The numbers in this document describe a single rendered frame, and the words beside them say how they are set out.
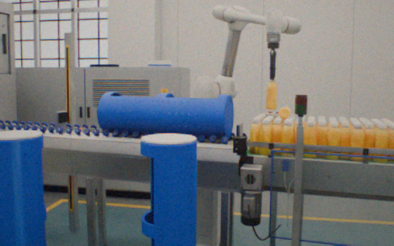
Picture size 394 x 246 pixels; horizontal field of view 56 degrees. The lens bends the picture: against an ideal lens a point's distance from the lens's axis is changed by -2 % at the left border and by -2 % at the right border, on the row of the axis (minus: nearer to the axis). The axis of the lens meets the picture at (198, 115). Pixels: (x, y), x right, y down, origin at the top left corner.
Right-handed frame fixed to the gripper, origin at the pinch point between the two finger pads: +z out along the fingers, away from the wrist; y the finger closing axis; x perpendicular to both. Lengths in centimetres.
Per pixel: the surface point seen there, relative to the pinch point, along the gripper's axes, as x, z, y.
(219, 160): -27, 53, 27
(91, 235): -121, 116, 23
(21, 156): -112, 43, 97
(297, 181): 20, 55, 51
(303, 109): 22, 18, 52
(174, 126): -57, 34, 26
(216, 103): -30.8, 18.3, 23.8
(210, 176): -34, 64, 23
